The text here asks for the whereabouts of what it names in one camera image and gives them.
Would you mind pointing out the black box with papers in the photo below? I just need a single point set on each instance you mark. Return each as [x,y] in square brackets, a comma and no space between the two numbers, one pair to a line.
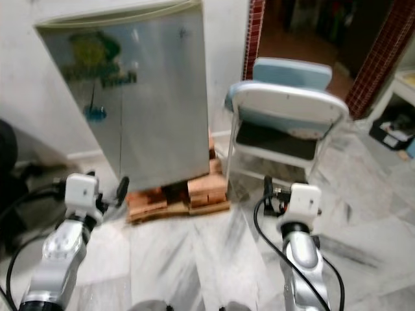
[392,133]

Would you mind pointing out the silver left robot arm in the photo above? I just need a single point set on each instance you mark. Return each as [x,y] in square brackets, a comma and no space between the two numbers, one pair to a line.
[55,259]

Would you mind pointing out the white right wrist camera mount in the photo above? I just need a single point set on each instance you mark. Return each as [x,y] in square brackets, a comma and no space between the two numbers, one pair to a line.
[305,201]

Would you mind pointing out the wooden pallet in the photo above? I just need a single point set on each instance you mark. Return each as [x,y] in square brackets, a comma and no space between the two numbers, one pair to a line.
[201,208]

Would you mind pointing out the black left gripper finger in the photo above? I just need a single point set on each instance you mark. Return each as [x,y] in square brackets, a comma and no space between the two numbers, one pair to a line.
[91,173]
[122,188]

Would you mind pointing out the silver mini fridge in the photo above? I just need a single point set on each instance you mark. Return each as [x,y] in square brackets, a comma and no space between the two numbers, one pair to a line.
[110,16]

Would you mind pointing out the white blue plastic chair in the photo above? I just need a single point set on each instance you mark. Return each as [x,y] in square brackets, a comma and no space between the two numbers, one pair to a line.
[288,107]

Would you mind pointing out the red brick stack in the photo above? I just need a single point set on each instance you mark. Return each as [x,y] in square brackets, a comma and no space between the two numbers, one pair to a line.
[207,188]
[148,202]

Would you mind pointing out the silver right robot leg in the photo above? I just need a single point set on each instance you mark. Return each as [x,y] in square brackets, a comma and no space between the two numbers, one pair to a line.
[237,306]

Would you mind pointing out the narrow red tiled door post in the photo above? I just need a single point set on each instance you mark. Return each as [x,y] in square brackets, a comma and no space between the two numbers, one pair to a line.
[253,35]

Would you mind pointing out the black office chair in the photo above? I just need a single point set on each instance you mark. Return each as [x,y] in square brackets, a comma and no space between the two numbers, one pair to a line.
[10,168]

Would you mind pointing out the small blue fridge sticker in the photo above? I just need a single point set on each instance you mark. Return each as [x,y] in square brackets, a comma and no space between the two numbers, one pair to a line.
[94,114]

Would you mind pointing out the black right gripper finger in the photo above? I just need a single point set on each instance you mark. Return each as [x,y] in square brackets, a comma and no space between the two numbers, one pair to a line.
[268,186]

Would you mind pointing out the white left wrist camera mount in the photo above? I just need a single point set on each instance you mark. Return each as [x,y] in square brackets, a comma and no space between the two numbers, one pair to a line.
[83,195]

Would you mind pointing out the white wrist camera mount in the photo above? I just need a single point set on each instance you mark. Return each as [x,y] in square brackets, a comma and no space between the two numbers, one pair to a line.
[305,201]
[83,195]

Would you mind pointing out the wide red tiled door post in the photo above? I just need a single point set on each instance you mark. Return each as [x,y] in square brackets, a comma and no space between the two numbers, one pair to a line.
[379,65]

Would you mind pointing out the green yellow fridge sticker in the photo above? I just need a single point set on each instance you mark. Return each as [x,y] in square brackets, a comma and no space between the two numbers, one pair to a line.
[97,58]

